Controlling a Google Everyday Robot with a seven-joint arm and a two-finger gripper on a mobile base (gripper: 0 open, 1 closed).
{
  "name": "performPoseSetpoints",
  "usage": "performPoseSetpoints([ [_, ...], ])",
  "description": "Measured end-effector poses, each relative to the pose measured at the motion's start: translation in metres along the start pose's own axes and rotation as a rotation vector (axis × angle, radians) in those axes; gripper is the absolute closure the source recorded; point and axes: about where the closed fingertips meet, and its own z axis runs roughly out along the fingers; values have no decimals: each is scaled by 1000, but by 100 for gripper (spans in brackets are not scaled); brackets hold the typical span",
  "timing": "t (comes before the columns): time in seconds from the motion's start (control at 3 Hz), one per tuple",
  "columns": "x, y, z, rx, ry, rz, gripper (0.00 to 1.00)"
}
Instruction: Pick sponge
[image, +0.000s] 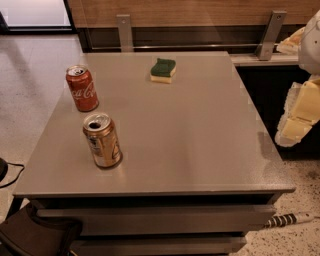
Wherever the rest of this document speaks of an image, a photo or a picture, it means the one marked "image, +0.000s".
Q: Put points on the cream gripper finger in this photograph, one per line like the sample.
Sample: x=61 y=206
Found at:
x=301 y=112
x=290 y=45

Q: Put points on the green and yellow sponge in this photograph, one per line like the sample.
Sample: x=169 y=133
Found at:
x=163 y=71

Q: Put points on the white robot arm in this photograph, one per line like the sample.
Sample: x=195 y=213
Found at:
x=309 y=47

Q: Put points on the black and white striped stick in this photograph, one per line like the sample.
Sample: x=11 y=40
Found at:
x=289 y=219

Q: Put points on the gold soda can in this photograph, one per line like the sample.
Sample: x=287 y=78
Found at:
x=100 y=132

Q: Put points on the red Coca-Cola can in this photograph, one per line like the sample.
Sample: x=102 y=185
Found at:
x=81 y=85

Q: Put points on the dark brown chair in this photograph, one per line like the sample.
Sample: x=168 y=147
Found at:
x=26 y=234

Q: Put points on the right metal wall bracket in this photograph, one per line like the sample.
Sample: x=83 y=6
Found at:
x=265 y=48

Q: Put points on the metal wall bracket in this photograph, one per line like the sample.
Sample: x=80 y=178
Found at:
x=265 y=48
x=125 y=32

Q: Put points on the left metal wall bracket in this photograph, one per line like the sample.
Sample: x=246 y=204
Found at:
x=125 y=32

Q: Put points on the horizontal metal rail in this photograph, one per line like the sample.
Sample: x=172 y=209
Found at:
x=233 y=48

